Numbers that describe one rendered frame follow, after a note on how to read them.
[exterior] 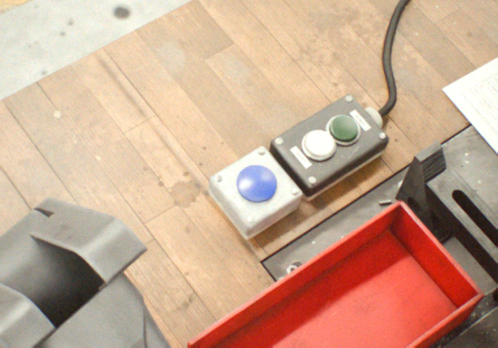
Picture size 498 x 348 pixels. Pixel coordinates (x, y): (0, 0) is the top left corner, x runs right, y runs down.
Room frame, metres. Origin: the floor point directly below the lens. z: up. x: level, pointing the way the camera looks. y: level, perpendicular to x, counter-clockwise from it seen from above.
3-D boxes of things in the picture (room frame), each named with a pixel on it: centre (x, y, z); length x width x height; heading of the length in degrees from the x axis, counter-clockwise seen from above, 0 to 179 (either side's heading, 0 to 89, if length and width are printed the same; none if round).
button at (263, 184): (0.49, -0.01, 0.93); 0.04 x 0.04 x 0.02
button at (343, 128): (0.57, -0.09, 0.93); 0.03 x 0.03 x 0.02
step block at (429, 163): (0.51, -0.19, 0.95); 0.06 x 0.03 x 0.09; 46
